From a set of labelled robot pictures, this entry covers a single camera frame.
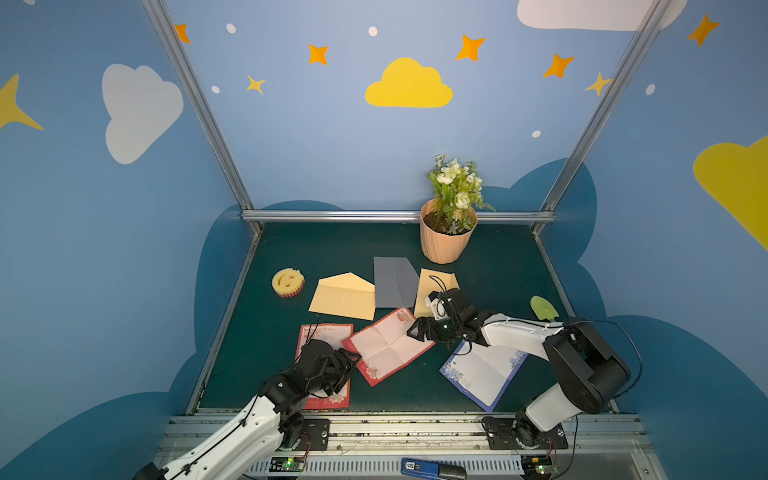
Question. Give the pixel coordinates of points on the green circuit board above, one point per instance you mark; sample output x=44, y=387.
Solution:
x=286, y=465
x=537, y=468

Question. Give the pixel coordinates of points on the grey envelope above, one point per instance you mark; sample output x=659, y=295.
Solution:
x=396, y=282

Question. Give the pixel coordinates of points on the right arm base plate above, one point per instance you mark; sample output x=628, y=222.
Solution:
x=510, y=435

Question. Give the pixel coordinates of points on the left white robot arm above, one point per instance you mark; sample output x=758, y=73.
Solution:
x=271, y=420

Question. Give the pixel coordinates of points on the red letter paper flat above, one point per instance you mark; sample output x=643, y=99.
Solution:
x=333, y=334

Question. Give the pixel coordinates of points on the blue handheld device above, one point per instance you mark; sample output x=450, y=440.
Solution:
x=431, y=470

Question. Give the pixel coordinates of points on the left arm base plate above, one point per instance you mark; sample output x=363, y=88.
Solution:
x=306, y=434

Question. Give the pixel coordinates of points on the left green circuit board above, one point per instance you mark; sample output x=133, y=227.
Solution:
x=286, y=465

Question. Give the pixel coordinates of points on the green toy shovel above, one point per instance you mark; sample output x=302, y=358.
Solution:
x=543, y=309

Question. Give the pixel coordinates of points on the peach flower pot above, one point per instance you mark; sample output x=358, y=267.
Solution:
x=442, y=248

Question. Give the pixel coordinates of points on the blue floral letter paper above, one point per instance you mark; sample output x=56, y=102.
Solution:
x=482, y=373

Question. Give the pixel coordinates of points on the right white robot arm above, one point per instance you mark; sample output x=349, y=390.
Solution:
x=588, y=371

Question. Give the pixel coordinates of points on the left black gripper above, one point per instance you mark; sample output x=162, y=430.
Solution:
x=341, y=365

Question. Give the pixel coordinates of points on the white flower plant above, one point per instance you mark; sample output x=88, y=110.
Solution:
x=457, y=191

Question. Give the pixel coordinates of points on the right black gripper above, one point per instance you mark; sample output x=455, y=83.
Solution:
x=429, y=327

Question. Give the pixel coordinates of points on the small yellow envelope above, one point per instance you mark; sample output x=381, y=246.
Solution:
x=431, y=281

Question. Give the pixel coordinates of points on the right green circuit board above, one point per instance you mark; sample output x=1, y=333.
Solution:
x=537, y=468

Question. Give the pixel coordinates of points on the red bordered letter paper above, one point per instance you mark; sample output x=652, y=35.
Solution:
x=385, y=348

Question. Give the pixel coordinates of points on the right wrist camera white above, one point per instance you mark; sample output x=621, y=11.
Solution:
x=436, y=305

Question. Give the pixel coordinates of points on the large yellow envelope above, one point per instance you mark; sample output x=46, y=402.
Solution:
x=345, y=295

